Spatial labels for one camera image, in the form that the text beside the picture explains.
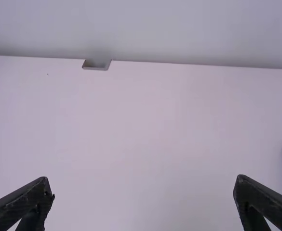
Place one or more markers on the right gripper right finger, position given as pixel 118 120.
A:
pixel 263 204

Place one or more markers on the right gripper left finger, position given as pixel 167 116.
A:
pixel 15 211

